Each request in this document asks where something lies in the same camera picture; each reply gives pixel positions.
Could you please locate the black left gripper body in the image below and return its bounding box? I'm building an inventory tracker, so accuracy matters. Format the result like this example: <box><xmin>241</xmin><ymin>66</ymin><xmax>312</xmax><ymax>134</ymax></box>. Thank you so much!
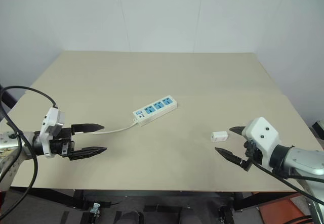
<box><xmin>49</xmin><ymin>127</ymin><xmax>76</xmax><ymax>158</ymax></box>

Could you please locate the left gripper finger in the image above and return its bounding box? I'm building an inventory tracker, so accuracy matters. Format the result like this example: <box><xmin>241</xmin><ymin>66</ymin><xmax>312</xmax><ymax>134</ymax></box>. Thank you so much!
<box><xmin>68</xmin><ymin>146</ymin><xmax>108</xmax><ymax>161</ymax></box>
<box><xmin>71</xmin><ymin>123</ymin><xmax>105</xmax><ymax>135</ymax></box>

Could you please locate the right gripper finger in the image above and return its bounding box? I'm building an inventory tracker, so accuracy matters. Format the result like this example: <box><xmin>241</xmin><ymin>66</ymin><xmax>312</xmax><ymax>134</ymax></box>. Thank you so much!
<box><xmin>228</xmin><ymin>125</ymin><xmax>247</xmax><ymax>137</ymax></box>
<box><xmin>214</xmin><ymin>147</ymin><xmax>245</xmax><ymax>168</ymax></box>

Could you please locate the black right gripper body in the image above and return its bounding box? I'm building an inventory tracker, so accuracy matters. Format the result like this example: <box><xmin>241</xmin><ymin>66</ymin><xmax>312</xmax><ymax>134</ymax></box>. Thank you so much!
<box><xmin>240</xmin><ymin>139</ymin><xmax>263</xmax><ymax>172</ymax></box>

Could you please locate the white plug adapter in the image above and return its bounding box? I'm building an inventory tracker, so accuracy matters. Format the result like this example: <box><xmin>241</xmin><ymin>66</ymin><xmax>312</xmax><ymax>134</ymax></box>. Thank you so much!
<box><xmin>210</xmin><ymin>130</ymin><xmax>229</xmax><ymax>143</ymax></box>

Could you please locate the white power strip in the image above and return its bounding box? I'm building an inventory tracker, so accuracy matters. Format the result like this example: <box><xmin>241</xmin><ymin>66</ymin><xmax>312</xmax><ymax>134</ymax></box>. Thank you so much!
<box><xmin>132</xmin><ymin>95</ymin><xmax>178</xmax><ymax>127</ymax></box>

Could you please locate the orange-red panel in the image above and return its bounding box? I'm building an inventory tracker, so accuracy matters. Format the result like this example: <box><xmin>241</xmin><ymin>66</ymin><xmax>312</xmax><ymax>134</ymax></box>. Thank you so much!
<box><xmin>257</xmin><ymin>192</ymin><xmax>315</xmax><ymax>224</ymax></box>

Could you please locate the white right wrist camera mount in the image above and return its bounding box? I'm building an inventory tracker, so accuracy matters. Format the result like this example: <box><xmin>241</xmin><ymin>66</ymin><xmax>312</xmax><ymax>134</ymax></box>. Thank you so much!
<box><xmin>240</xmin><ymin>117</ymin><xmax>282</xmax><ymax>172</ymax></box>

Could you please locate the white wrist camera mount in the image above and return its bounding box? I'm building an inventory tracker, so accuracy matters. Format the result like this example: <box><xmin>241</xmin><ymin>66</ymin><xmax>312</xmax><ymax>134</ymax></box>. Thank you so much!
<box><xmin>39</xmin><ymin>107</ymin><xmax>66</xmax><ymax>158</ymax></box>
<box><xmin>240</xmin><ymin>117</ymin><xmax>282</xmax><ymax>172</ymax></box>

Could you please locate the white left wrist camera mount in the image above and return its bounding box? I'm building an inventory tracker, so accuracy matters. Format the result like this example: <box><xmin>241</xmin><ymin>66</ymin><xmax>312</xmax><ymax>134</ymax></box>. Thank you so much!
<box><xmin>39</xmin><ymin>107</ymin><xmax>66</xmax><ymax>158</ymax></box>

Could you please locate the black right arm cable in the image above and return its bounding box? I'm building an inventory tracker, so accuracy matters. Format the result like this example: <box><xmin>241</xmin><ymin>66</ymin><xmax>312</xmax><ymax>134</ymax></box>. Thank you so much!
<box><xmin>249</xmin><ymin>158</ymin><xmax>324</xmax><ymax>200</ymax></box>

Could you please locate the black table frame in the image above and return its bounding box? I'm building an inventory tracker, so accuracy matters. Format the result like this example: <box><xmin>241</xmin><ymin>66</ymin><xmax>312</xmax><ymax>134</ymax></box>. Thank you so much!
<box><xmin>9</xmin><ymin>187</ymin><xmax>301</xmax><ymax>224</ymax></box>

